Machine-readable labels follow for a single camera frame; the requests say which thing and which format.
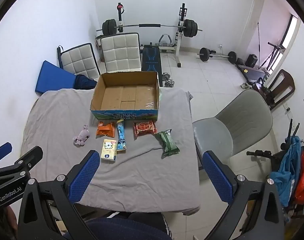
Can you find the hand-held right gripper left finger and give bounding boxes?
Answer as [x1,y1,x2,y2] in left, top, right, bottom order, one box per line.
[17,150,100,240]

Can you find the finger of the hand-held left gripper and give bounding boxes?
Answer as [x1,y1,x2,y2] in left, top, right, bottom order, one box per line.
[7,146,43,178]
[0,142,13,167]

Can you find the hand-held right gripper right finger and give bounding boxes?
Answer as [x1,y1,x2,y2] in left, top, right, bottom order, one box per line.
[202,150,284,240]

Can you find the yellow white tissue pack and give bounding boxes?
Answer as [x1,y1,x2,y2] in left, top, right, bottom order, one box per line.
[101,139,118,162]

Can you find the purple plush toy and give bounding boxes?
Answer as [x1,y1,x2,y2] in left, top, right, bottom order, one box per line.
[72,124,90,147]

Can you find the orange snack packet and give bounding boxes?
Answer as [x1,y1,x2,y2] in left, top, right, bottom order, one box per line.
[96,121,117,138]

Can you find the long blue snack packet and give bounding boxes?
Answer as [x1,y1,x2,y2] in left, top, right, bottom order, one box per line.
[116,119,128,152]

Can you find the green snack packet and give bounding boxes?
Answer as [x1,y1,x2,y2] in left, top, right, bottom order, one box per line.
[155,129,180,158]

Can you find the red snack packet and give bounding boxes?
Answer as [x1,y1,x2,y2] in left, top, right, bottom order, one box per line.
[133,120,158,137]

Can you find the cardboard box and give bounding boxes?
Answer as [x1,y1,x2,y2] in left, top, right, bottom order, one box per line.
[90,71,160,126]

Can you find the person's left forearm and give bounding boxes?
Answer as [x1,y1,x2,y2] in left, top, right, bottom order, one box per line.
[2,205,19,239]

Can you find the black scooter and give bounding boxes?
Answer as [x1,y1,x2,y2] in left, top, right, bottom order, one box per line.
[247,119,304,170]

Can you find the grey table cloth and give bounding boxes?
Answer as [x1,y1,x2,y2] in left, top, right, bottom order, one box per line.
[21,87,201,215]

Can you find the grey plastic chair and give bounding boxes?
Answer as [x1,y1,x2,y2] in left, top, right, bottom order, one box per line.
[192,89,273,178]

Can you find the person's dark trousers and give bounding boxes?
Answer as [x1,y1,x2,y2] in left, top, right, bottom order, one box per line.
[64,211,172,240]

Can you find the light blue cloth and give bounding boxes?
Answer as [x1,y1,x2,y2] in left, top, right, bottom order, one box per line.
[269,136,304,207]

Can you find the blue foam mat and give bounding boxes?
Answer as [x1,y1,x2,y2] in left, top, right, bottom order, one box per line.
[35,60,79,96]

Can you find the dark blue cloth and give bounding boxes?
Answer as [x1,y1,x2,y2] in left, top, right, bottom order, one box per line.
[74,74,98,90]

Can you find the black treadmill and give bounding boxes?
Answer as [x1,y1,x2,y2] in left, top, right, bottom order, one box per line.
[235,62,271,85]

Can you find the black blue slim bag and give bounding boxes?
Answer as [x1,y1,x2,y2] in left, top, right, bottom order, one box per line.
[57,45,64,68]

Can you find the white padded chair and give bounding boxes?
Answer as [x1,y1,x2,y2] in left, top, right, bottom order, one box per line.
[57,42,100,80]
[100,32,142,74]

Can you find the brown wooden chair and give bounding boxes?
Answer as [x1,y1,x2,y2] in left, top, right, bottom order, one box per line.
[263,69,296,110]

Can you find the black speaker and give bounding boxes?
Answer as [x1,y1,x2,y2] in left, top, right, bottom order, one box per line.
[245,54,258,68]

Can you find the short barbell with black plates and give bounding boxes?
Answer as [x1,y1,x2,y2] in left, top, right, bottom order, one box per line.
[197,47,238,64]

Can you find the black blue weight bench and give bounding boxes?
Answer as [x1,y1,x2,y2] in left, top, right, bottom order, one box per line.
[141,44,163,87]

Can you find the white bench press rack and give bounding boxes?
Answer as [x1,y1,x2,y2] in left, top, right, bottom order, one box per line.
[116,3,188,68]

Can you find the thin black pole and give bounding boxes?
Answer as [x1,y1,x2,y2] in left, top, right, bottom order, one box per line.
[257,21,261,65]

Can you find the large barbell with black plates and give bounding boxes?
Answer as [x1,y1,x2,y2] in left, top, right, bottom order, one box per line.
[96,19,203,38]

